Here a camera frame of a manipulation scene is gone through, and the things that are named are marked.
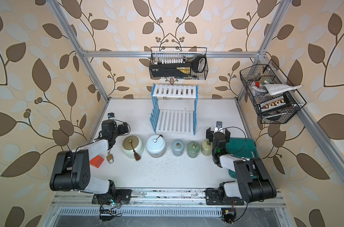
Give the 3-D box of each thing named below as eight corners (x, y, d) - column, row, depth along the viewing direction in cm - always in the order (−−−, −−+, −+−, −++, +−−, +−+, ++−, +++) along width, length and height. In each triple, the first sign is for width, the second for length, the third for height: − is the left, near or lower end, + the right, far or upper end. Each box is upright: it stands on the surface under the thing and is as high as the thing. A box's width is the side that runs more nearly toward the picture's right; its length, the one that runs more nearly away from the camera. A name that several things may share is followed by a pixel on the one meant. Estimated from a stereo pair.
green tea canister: (187, 158, 90) (188, 151, 83) (186, 147, 95) (187, 141, 88) (198, 158, 90) (200, 151, 83) (197, 147, 95) (199, 141, 88)
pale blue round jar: (148, 158, 89) (145, 150, 81) (150, 142, 96) (147, 134, 88) (165, 158, 89) (163, 150, 81) (166, 142, 96) (165, 134, 88)
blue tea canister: (172, 156, 91) (171, 149, 84) (172, 146, 96) (171, 139, 88) (183, 156, 91) (184, 149, 84) (183, 146, 96) (183, 139, 88)
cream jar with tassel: (125, 160, 89) (119, 153, 80) (129, 143, 97) (124, 135, 88) (141, 160, 89) (137, 153, 80) (144, 143, 97) (140, 135, 88)
